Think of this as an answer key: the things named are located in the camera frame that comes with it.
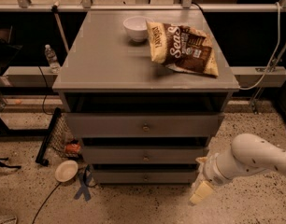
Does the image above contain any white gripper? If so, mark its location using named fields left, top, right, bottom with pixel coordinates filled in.
left=189, top=153, right=231, bottom=205

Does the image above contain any grey bottom drawer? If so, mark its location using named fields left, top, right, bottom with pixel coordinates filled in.
left=93, top=170, right=196, bottom=184

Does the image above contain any grey drawer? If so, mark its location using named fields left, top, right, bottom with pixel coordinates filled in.
left=93, top=170, right=196, bottom=184
left=81, top=146, right=207, bottom=164
left=65, top=113, right=224, bottom=138

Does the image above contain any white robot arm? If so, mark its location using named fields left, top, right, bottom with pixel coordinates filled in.
left=190, top=133, right=286, bottom=204

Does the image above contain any grey drawer cabinet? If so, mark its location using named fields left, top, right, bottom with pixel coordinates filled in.
left=53, top=9, right=238, bottom=172

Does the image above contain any grey middle drawer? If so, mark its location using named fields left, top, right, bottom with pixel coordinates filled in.
left=81, top=146, right=207, bottom=164

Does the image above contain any grey top drawer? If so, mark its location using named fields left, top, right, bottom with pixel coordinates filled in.
left=65, top=113, right=224, bottom=138

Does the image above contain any orange can in basket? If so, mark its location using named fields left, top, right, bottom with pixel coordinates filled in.
left=64, top=144, right=80, bottom=154

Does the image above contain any brown chip bag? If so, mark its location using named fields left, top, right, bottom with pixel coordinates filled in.
left=147, top=21, right=219, bottom=77

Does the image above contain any black mesh basket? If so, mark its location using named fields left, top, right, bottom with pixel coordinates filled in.
left=36, top=108, right=80, bottom=166

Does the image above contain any white bowl on cabinet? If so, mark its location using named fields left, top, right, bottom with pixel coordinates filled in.
left=123, top=16, right=153, bottom=42

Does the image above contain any clear plastic water bottle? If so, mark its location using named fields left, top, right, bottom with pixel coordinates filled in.
left=45, top=44, right=61, bottom=74

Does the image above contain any black floor cable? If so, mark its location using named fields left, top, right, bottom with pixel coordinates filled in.
left=31, top=181, right=63, bottom=224

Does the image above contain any white hanging cable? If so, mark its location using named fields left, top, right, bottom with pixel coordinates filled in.
left=238, top=1, right=282, bottom=91

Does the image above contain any black strap on floor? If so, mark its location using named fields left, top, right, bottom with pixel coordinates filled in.
left=0, top=157, right=22, bottom=170

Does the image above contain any grey metal rail frame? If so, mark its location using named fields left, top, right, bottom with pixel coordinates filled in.
left=0, top=0, right=286, bottom=89

